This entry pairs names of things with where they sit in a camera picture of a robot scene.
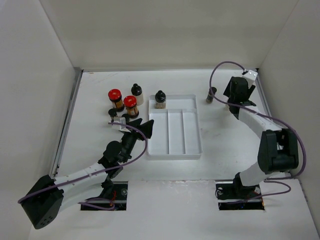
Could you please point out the knob-cap jar tan chunks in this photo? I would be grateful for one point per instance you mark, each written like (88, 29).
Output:
(160, 100)

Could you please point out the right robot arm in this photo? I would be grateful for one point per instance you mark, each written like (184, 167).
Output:
(278, 148)

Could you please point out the clear-lid grinder white powder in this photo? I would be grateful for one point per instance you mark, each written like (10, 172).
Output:
(227, 107)

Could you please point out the white plastic organizer tray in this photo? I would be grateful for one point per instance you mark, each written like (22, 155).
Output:
(176, 132)

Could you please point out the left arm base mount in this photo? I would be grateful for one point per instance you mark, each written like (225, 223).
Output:
(112, 198)

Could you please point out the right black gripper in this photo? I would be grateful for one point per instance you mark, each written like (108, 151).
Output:
(249, 91)

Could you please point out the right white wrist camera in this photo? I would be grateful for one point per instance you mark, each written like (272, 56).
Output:
(250, 76)

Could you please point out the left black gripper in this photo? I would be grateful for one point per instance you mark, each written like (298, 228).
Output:
(146, 127)

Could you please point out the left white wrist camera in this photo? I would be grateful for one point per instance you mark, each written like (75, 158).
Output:
(119, 124)

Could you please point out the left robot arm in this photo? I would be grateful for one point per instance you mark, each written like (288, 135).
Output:
(51, 195)

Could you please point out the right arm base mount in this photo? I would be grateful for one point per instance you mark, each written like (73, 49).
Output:
(230, 199)

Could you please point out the small spice jar black cap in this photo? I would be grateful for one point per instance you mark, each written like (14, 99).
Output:
(211, 93)

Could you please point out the white powder bottle black cap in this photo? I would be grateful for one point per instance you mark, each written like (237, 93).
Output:
(137, 91)

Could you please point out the red lid sauce jar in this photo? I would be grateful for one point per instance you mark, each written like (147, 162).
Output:
(130, 103)
(115, 96)

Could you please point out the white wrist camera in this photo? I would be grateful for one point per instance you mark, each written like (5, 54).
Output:
(250, 76)
(119, 124)

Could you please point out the small brown spice jar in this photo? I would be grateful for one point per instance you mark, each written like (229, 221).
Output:
(127, 117)
(113, 115)

